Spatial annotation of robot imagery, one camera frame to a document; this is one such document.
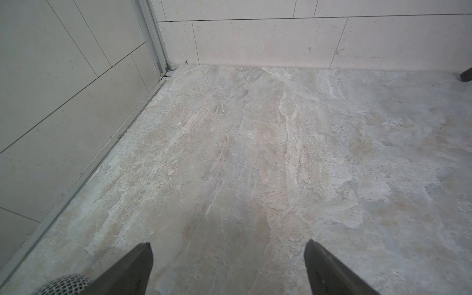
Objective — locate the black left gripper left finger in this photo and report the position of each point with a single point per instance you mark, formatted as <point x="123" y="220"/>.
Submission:
<point x="129" y="276"/>

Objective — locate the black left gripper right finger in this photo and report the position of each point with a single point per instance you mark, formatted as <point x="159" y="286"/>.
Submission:
<point x="329" y="276"/>

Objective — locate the glittery silver microphone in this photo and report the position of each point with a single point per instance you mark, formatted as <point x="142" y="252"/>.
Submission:
<point x="72" y="284"/>

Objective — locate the black music stand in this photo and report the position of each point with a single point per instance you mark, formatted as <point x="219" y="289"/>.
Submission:
<point x="466" y="76"/>

